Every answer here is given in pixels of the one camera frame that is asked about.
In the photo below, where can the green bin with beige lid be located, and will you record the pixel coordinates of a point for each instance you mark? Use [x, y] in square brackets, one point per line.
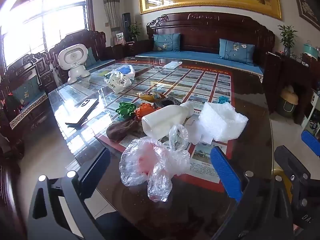
[287, 105]

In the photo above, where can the white robot toy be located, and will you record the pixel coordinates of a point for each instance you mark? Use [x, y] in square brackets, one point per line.
[72, 56]

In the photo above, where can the orange ball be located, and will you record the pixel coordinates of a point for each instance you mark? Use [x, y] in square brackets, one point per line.
[145, 108]

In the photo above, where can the clear plastic bag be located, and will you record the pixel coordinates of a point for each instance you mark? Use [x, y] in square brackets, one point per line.
[140, 160]

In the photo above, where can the small teal scrap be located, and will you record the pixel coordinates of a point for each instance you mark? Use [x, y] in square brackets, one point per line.
[223, 99]

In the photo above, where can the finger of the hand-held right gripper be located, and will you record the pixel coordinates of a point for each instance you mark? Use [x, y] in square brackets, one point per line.
[311, 142]
[290, 162]

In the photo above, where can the dark framed flower picture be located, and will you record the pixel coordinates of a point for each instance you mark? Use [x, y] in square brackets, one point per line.
[307, 10]

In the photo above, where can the patterned beige curtain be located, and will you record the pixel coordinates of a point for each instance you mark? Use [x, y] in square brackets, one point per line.
[111, 5]

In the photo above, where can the green plant in vase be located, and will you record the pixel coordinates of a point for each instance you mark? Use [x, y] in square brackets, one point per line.
[287, 36]

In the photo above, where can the yellow snack wrapper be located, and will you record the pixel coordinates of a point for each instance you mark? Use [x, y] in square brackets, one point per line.
[150, 96]

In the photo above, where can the green ribbon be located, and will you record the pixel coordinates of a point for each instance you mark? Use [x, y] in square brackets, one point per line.
[126, 110]

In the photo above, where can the dark wooden side cabinet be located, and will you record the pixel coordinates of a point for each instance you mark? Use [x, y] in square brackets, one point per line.
[282, 70]

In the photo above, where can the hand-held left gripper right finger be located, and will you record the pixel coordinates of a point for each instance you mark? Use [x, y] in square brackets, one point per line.
[225, 172]

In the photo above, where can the carved wooden armchair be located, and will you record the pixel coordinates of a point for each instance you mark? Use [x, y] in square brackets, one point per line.
[37, 67]
[97, 42]

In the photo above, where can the brown fuzzy clump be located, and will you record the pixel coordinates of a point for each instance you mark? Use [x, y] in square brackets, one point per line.
[120, 130]

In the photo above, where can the white plastic bottle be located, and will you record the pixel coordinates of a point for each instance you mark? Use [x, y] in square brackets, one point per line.
[162, 122]

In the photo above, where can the barred window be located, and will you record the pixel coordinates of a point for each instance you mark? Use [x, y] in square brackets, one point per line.
[45, 22]

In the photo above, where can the red picture grid poster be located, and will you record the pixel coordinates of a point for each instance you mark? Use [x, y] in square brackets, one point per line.
[175, 80]

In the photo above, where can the white phone with stand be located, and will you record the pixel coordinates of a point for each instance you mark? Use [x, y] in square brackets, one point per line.
[83, 112]

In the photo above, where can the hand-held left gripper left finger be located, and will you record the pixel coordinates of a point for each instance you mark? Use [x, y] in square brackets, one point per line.
[97, 165]

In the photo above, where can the black tower speaker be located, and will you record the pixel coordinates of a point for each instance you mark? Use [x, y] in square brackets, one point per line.
[126, 25]

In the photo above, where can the white shelf cart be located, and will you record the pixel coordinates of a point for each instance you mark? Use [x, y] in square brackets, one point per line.
[311, 115]

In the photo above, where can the dark cloth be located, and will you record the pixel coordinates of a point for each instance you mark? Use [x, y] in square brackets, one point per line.
[11, 103]

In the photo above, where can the teal floral cushion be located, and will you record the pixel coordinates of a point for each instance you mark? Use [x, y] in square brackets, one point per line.
[166, 42]
[91, 57]
[26, 91]
[236, 51]

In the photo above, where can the small green card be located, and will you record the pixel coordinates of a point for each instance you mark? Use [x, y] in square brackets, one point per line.
[120, 38]

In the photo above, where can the white flat packet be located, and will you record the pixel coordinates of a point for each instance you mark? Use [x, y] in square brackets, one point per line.
[172, 65]

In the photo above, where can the dark wooden corner table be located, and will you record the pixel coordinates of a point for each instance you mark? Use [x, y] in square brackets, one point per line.
[135, 48]

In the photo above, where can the white printed plastic bag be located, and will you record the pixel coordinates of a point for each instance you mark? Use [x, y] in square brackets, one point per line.
[117, 83]

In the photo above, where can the teal and white pot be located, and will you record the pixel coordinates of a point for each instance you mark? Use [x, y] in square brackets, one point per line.
[311, 50]

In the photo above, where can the white bubble wrap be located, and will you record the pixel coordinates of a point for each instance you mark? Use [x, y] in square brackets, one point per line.
[222, 122]

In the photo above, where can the potted green plant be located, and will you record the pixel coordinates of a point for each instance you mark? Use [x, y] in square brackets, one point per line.
[135, 30]

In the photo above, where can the blue cloth in clear bag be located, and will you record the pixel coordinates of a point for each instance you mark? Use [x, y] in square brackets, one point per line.
[125, 69]

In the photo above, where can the white sheet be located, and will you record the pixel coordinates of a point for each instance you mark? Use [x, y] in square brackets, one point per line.
[198, 136]

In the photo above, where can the carved dark wooden sofa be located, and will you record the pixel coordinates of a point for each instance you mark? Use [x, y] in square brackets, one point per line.
[207, 32]

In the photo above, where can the blue patterned seat cushion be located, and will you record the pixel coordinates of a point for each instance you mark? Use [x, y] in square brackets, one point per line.
[27, 113]

